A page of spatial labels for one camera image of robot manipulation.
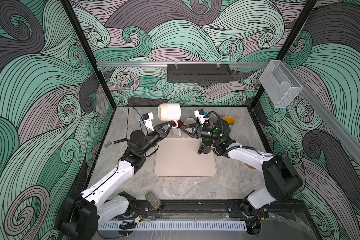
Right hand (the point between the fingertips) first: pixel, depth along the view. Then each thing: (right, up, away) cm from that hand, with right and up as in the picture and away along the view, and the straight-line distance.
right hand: (181, 130), depth 71 cm
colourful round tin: (+24, -12, -17) cm, 32 cm away
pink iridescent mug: (+24, +5, +33) cm, 41 cm away
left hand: (-4, +4, -3) cm, 6 cm away
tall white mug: (+6, +4, +30) cm, 31 cm away
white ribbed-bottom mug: (-2, +3, -1) cm, 4 cm away
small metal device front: (-15, -35, +4) cm, 38 cm away
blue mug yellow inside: (+34, +3, +27) cm, 44 cm away
